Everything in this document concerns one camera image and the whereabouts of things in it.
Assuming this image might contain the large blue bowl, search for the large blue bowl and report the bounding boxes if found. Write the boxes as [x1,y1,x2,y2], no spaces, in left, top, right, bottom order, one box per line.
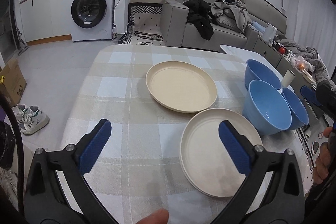
[242,80,292,136]

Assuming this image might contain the person's right hand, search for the person's right hand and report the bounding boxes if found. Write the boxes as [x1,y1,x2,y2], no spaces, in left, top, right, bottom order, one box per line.
[313,142,331,185]

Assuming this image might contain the person's left hand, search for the person's left hand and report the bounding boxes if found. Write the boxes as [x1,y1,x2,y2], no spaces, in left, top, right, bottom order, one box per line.
[136,209,169,224]

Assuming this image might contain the blue bowl right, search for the blue bowl right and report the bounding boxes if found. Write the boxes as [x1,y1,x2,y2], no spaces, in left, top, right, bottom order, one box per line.
[281,88,309,130]

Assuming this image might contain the cream tumbler cup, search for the cream tumbler cup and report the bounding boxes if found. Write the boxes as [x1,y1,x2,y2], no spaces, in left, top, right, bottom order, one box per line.
[281,70,295,88]

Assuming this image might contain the grey side cabinet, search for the grey side cabinet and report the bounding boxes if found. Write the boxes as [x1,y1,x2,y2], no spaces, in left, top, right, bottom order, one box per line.
[253,36,315,91]

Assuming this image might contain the red apple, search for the red apple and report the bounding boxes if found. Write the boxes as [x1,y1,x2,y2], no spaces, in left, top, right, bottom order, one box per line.
[279,47,285,54]

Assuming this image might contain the blue bowl far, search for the blue bowl far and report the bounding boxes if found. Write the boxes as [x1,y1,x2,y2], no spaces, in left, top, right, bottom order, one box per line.
[244,59,281,90]

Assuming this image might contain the white sneakers pair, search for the white sneakers pair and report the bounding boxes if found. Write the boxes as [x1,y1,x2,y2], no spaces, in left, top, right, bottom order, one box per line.
[11,104,50,135]

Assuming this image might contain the checked tablecloth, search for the checked tablecloth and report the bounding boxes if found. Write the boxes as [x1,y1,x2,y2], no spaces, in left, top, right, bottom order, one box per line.
[61,45,249,223]

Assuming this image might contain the grey clothes pile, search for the grey clothes pile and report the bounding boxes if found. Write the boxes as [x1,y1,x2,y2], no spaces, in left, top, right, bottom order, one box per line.
[210,0,251,34]

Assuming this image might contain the cardboard box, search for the cardboard box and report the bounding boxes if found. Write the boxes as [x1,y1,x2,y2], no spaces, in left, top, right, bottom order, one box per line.
[1,59,27,107]

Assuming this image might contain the black jacket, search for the black jacket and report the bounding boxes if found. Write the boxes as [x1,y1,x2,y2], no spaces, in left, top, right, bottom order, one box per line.
[183,0,214,41]

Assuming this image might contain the grey sofa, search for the grey sofa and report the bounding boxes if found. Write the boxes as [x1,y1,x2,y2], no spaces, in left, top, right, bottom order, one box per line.
[160,0,287,52]

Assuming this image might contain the white washing machine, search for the white washing machine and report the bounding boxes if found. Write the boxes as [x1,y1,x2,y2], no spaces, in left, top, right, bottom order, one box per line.
[69,0,114,42]

